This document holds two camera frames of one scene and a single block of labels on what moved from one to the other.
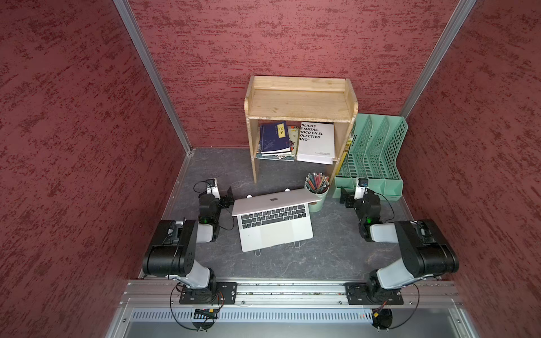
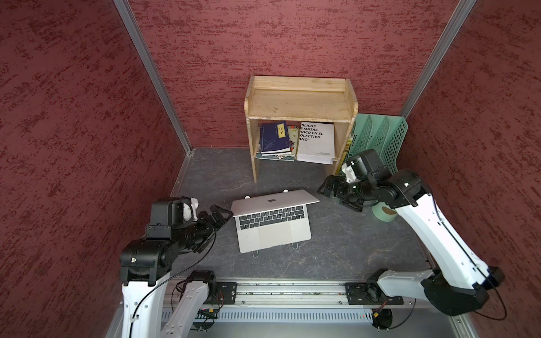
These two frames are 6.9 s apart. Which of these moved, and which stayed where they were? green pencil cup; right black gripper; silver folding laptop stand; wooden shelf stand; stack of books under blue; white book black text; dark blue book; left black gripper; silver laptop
Moved: green pencil cup; left black gripper; right black gripper
Stayed: stack of books under blue; dark blue book; silver folding laptop stand; white book black text; wooden shelf stand; silver laptop
